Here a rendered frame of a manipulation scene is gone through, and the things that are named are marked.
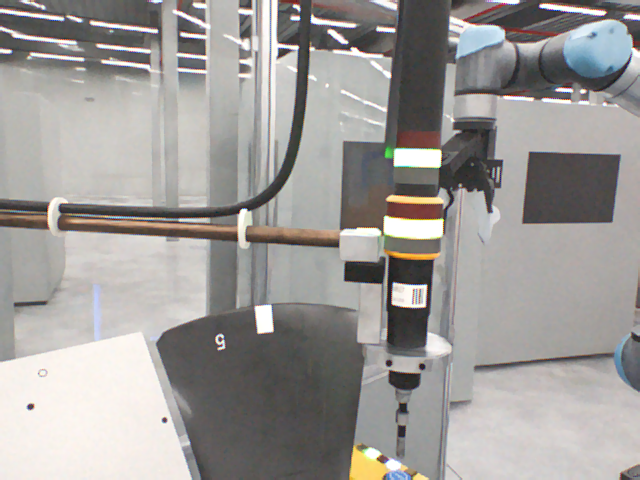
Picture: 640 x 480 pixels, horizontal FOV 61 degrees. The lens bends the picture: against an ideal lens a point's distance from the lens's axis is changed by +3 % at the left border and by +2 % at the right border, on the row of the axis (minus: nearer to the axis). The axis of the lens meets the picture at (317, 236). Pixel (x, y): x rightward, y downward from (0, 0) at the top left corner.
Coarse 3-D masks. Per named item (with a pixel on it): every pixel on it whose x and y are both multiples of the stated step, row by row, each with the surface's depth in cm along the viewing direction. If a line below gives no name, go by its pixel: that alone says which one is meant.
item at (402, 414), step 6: (402, 408) 43; (396, 414) 43; (402, 414) 43; (408, 414) 43; (396, 420) 43; (402, 420) 43; (408, 420) 43; (402, 426) 43; (402, 432) 43; (402, 438) 43; (402, 444) 43; (402, 450) 43; (402, 456) 43
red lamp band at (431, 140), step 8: (400, 136) 39; (408, 136) 39; (416, 136) 38; (424, 136) 38; (432, 136) 38; (440, 136) 39; (400, 144) 39; (408, 144) 39; (416, 144) 38; (424, 144) 38; (432, 144) 39; (440, 144) 39
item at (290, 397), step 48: (192, 336) 56; (240, 336) 56; (288, 336) 56; (336, 336) 56; (192, 384) 54; (240, 384) 53; (288, 384) 53; (336, 384) 53; (192, 432) 52; (240, 432) 51; (288, 432) 50; (336, 432) 50
